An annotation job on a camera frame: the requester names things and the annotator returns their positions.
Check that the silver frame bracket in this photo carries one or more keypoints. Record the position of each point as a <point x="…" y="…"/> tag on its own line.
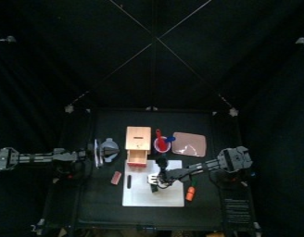
<point x="70" y="108"/>
<point x="151" y="108"/>
<point x="257" y="229"/>
<point x="233" y="111"/>
<point x="41" y="223"/>

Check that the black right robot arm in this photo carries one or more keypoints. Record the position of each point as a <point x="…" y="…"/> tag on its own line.
<point x="233" y="159"/>

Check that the red toy knife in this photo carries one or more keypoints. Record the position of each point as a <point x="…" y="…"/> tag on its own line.
<point x="159" y="134"/>

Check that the black frame pole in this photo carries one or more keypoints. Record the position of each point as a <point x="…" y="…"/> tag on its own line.
<point x="153" y="61"/>

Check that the grey bowl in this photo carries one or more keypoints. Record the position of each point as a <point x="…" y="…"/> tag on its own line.
<point x="110" y="142"/>

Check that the wooden box with red drawer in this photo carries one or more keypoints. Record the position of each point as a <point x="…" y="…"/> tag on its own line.
<point x="138" y="137"/>

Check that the pink rectangular plate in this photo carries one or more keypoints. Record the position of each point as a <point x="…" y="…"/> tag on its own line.
<point x="190" y="142"/>

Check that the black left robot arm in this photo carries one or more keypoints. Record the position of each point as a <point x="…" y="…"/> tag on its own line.
<point x="39" y="158"/>

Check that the orange toy carrot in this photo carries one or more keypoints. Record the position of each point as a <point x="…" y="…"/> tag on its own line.
<point x="190" y="193"/>

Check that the red and white toy block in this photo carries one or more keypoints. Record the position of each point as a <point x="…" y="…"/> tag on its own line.
<point x="117" y="178"/>

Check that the silver frame clamp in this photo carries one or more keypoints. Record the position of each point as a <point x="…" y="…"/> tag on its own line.
<point x="10" y="39"/>
<point x="302" y="40"/>

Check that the printed label sticker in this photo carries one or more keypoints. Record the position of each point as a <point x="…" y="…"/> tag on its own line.
<point x="237" y="211"/>

